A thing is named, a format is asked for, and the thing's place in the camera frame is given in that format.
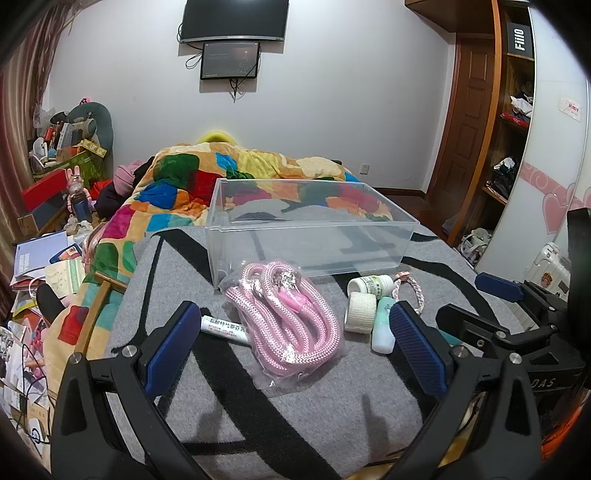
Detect pink rope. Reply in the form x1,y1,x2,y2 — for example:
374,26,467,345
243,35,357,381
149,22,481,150
221,258,348,398

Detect pile of books and papers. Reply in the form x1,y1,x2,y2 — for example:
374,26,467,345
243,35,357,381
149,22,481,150
0,231,98,444

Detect white wardrobe sliding door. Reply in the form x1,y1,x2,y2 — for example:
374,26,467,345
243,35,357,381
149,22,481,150
473,4,591,287

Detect colourful patchwork quilt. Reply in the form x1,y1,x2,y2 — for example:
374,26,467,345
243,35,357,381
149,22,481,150
46,141,395,361

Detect pink bunny toy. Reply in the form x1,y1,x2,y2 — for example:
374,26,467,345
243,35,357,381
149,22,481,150
65,166,94,222

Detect white bandage roll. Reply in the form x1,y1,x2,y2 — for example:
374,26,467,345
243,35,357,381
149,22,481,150
344,292,380,334

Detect clear plastic storage box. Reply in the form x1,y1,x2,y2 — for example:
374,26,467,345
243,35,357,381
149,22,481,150
204,178,421,291

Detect pale green squeeze bottle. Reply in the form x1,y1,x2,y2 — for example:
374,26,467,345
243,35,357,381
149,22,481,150
370,296,397,355

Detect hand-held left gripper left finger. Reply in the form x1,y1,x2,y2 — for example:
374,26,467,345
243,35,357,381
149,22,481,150
50,301,208,480

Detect grey neck pillow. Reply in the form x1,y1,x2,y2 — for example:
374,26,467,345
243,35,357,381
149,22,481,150
48,102,115,158

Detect brown wooden door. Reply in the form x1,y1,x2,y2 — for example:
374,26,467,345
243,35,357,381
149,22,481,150
427,34,496,217

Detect grey black-striped blanket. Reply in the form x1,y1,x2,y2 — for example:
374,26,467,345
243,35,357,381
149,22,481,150
69,203,532,480

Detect white handbag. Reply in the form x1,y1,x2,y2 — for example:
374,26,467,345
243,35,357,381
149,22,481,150
459,228,492,266

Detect wooden massage hammer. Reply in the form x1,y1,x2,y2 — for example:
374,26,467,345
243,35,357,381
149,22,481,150
73,271,127,357

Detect black hanging cables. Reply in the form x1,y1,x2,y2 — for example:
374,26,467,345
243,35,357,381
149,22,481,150
175,18,264,103

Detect small wall screen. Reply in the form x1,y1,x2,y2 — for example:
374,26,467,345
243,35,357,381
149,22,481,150
200,41,262,81

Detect red box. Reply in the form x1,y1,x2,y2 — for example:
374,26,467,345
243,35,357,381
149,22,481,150
22,168,70,212

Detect pink knitted hat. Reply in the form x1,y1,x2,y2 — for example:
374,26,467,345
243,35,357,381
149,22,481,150
113,160,146,197

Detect pink braided bracelet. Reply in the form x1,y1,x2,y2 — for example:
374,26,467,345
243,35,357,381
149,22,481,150
392,271,424,315

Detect white suitcase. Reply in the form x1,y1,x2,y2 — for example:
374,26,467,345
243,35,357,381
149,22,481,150
526,242,572,301

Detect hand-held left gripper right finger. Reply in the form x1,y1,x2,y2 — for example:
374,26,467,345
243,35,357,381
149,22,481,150
389,300,542,480

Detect white ointment tube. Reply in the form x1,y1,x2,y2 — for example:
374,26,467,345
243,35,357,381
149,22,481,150
199,315,250,346

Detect wooden wardrobe shelves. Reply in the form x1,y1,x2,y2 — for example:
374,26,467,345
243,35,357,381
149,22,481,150
404,0,536,252

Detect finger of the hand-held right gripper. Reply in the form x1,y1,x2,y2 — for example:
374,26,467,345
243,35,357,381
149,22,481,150
436,304,520,358
475,272,571,324

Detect brown striped curtain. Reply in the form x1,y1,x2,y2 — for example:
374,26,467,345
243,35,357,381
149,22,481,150
0,0,84,324

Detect black wall television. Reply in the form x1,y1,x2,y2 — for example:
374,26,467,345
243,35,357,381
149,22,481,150
179,0,291,45

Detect small white green-label bottle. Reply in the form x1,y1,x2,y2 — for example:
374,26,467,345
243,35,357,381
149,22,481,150
347,274,394,300

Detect yellow pillow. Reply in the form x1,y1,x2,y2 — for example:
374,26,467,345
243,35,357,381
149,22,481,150
197,131,241,145

